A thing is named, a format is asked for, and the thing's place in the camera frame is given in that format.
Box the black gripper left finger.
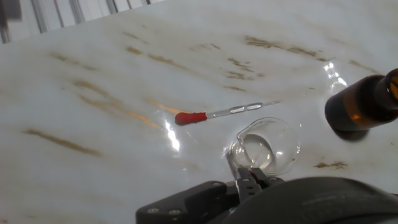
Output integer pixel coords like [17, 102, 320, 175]
[136, 167, 264, 224]

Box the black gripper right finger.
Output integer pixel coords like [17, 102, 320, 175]
[250, 167, 285, 189]

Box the glass dropper red bulb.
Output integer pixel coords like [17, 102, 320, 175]
[226, 151, 259, 184]
[174, 99, 284, 126]

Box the clear glass beaker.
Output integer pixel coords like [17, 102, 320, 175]
[224, 116, 301, 177]

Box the brown glass bottle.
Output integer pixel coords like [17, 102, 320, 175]
[324, 68, 398, 133]

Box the marble pattern sheet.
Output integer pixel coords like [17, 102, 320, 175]
[0, 0, 398, 224]

